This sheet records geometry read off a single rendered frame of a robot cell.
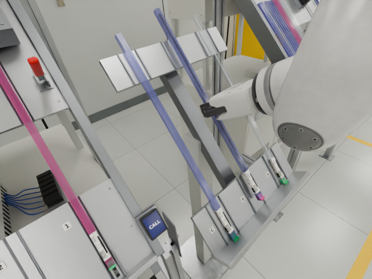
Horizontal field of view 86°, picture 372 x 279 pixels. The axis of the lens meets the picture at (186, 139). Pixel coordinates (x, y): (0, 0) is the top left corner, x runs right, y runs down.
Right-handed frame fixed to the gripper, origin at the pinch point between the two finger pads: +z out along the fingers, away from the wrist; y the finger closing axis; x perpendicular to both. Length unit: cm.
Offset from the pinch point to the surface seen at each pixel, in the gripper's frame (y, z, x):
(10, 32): 27.5, 13.2, -29.6
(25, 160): 45, 75, -7
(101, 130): -9, 190, -5
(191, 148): 3.0, 11.2, 9.1
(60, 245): 39.3, 9.3, 10.3
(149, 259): 27.7, 4.1, 22.3
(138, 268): 30.3, 4.4, 22.3
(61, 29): -16, 161, -95
